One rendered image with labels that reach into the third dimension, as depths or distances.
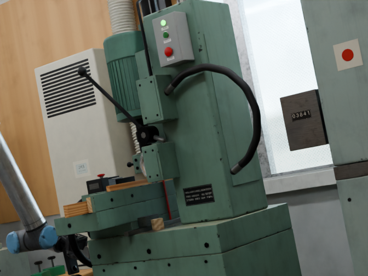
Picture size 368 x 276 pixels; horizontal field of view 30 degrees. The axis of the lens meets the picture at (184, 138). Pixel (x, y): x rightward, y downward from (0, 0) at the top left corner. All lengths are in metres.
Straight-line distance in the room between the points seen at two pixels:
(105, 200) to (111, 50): 0.57
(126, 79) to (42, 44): 2.40
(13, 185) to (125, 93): 0.61
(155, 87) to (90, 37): 2.32
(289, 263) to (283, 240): 0.08
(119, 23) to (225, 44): 1.87
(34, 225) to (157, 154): 0.76
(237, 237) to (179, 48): 0.62
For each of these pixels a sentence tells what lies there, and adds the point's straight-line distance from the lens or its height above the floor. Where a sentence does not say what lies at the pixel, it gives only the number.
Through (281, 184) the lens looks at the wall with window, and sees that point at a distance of 3.70.
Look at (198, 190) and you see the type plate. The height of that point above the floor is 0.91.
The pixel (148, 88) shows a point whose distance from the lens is 2.25.
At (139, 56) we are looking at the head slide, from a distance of 2.44.
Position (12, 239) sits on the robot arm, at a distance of 2.91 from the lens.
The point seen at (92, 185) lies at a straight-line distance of 2.56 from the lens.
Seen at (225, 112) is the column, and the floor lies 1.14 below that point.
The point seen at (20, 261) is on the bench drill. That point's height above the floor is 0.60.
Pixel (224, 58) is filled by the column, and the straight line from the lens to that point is 2.31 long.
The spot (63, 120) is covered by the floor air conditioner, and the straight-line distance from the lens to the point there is 4.28.
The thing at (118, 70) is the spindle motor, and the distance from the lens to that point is 2.49.
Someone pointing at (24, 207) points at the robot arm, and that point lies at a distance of 2.78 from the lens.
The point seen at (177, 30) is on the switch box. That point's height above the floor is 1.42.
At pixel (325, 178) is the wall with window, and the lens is 3.58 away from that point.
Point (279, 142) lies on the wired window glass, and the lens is 3.82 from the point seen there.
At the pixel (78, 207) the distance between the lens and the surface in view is 2.23.
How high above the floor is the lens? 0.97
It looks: 3 degrees up
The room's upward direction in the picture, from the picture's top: 11 degrees counter-clockwise
